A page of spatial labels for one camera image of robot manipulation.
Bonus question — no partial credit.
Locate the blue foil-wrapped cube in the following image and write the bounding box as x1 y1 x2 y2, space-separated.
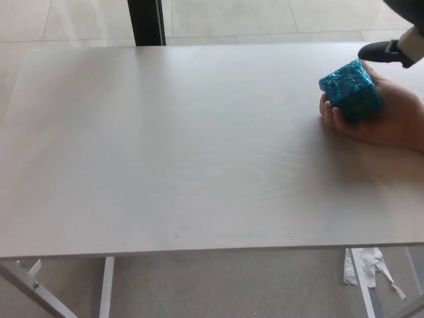
319 59 384 125

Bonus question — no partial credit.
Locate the person's bare hand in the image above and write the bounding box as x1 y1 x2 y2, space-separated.
319 64 424 152

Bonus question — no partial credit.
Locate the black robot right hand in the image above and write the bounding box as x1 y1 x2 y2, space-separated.
358 0 424 69

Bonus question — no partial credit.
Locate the black door frame post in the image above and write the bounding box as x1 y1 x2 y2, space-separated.
127 0 167 46

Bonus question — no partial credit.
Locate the white diagonal table brace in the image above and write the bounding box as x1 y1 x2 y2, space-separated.
0 260 72 318

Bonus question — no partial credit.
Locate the white table frame bar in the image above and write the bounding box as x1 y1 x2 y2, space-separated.
402 246 424 318

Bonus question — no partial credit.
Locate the white table leg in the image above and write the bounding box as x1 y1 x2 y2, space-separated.
349 248 378 318
99 256 116 318

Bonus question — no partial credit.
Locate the torn white paper strip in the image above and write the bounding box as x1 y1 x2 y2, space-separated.
343 247 407 301

